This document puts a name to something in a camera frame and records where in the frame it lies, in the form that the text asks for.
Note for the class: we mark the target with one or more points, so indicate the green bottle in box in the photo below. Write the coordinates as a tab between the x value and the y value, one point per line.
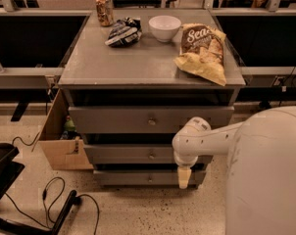
69	124

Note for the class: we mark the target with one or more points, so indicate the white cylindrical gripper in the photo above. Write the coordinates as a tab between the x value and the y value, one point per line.
184	161

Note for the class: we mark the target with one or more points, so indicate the grey top drawer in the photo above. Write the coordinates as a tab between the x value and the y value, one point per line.
144	119

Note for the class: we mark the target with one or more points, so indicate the gold soda can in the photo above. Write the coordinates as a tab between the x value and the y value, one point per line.
104	9

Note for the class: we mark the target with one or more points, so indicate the dark crumpled snack bag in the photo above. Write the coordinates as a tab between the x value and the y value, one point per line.
125	32

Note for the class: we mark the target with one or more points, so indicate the white ceramic bowl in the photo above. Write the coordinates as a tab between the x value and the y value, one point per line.
164	28

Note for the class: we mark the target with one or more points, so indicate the black chair base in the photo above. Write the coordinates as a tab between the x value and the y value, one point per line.
9	171

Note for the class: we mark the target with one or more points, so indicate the cardboard box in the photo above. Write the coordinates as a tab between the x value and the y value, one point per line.
62	154

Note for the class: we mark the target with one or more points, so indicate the grey drawer cabinet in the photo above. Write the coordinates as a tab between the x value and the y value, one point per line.
142	74

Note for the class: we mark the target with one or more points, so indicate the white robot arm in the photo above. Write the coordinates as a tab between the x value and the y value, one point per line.
261	168

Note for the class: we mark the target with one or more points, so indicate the grey bottom drawer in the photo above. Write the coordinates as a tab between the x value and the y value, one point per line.
136	178

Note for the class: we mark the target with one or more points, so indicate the grey drawer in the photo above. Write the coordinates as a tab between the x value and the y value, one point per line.
136	178
144	119
129	154

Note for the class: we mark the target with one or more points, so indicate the yellow sea salt chip bag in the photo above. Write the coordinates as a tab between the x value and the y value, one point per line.
201	52

